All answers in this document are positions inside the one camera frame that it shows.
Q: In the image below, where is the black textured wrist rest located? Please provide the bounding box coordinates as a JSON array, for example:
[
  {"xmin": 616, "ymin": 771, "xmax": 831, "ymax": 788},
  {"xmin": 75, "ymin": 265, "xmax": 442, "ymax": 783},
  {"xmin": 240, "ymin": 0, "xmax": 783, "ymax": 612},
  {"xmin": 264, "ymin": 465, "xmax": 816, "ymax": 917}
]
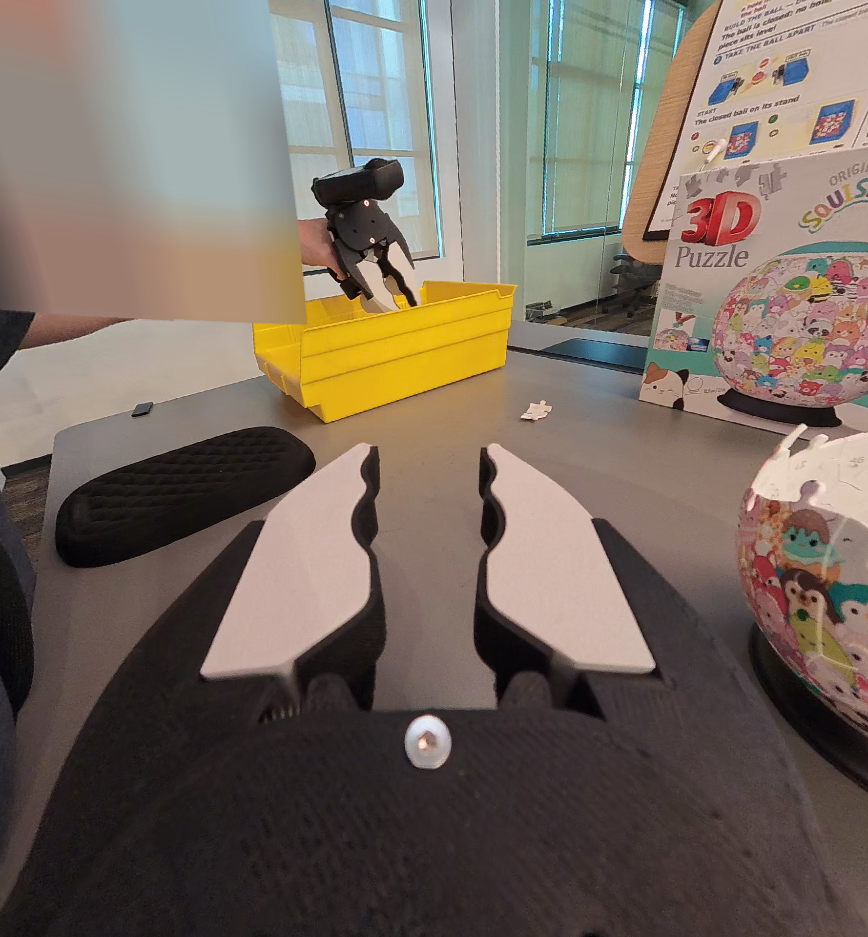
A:
[{"xmin": 55, "ymin": 427, "xmax": 316, "ymax": 568}]

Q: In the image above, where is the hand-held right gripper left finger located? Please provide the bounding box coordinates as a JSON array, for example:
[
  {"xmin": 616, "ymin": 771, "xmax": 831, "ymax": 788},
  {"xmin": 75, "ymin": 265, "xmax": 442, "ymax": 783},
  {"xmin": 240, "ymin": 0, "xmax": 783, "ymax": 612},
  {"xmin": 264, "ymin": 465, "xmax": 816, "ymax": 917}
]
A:
[{"xmin": 200, "ymin": 443, "xmax": 389, "ymax": 685}]

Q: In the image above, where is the person's left hand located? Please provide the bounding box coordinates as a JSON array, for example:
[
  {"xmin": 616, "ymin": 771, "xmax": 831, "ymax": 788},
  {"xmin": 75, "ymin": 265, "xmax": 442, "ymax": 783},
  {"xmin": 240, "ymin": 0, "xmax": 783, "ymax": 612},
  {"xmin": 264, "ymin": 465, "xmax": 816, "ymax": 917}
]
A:
[{"xmin": 298, "ymin": 218, "xmax": 349, "ymax": 283}]

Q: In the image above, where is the instruction sheet on black board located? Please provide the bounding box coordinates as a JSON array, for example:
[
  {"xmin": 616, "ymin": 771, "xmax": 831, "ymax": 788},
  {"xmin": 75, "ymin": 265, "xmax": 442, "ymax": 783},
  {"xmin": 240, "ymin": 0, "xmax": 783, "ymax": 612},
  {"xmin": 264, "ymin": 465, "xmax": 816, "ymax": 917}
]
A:
[{"xmin": 642, "ymin": 0, "xmax": 868, "ymax": 243}]

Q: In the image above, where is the teal puzzle box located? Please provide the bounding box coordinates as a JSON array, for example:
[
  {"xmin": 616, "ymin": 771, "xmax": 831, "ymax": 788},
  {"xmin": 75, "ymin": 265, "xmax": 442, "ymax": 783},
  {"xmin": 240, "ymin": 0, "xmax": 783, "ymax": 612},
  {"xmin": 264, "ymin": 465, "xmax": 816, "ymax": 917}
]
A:
[{"xmin": 639, "ymin": 150, "xmax": 868, "ymax": 440}]

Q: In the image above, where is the yellow plastic bin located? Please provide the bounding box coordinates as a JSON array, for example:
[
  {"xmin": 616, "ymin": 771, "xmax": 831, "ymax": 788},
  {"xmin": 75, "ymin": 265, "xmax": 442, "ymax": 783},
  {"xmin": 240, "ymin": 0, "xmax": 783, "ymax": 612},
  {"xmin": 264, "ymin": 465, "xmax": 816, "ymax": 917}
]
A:
[{"xmin": 253, "ymin": 280, "xmax": 517, "ymax": 424}]

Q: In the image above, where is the tall glass window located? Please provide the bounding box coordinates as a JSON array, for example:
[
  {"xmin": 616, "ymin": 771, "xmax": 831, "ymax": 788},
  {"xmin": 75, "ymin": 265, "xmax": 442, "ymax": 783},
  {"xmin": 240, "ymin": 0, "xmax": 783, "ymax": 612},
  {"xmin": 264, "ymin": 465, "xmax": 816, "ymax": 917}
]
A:
[{"xmin": 528, "ymin": 0, "xmax": 687, "ymax": 246}]

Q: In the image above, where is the person's left forearm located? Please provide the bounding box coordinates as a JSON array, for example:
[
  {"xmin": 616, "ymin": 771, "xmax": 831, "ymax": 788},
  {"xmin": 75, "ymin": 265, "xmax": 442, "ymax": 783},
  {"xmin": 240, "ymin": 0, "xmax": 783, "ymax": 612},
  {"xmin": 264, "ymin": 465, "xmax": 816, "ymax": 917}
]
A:
[{"xmin": 20, "ymin": 315, "xmax": 138, "ymax": 351}]

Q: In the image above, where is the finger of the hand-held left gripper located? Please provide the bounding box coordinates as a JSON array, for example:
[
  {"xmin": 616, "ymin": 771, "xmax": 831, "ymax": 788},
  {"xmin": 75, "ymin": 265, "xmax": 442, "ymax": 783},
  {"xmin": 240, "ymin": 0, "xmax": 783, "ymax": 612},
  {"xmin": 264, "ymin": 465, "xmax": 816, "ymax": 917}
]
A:
[
  {"xmin": 352, "ymin": 258, "xmax": 400, "ymax": 314},
  {"xmin": 389, "ymin": 238, "xmax": 420, "ymax": 308}
]

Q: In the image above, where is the black round puzzle stand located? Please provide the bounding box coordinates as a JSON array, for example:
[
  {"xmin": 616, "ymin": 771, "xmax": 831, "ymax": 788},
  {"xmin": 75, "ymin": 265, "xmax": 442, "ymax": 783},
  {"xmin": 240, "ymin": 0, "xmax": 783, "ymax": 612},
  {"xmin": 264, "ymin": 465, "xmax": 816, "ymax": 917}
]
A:
[{"xmin": 747, "ymin": 626, "xmax": 868, "ymax": 814}]

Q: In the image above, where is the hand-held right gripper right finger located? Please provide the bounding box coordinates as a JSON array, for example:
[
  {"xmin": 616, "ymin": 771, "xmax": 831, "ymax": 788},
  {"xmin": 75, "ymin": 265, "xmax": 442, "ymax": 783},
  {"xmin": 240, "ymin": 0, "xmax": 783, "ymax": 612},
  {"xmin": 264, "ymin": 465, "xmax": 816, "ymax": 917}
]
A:
[{"xmin": 474, "ymin": 443, "xmax": 658, "ymax": 678}]

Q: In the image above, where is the black office chair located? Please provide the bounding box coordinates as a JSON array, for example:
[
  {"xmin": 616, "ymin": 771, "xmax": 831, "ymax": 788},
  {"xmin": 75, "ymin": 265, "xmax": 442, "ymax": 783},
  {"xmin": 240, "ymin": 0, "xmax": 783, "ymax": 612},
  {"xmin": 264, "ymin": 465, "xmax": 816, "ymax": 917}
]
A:
[{"xmin": 601, "ymin": 249, "xmax": 663, "ymax": 317}]

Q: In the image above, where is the colourful puzzle ball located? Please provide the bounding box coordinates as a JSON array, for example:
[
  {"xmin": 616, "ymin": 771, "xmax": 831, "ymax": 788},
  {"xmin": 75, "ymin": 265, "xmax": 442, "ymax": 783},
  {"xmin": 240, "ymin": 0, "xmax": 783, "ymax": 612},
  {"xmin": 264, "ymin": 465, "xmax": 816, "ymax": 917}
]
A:
[{"xmin": 736, "ymin": 423, "xmax": 868, "ymax": 758}]

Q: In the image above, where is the large paned window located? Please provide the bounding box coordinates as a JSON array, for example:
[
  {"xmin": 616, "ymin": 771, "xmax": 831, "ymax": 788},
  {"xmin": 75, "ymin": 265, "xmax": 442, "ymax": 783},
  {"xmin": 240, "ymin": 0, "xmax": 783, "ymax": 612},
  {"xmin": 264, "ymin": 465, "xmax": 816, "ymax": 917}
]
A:
[{"xmin": 269, "ymin": 0, "xmax": 446, "ymax": 262}]

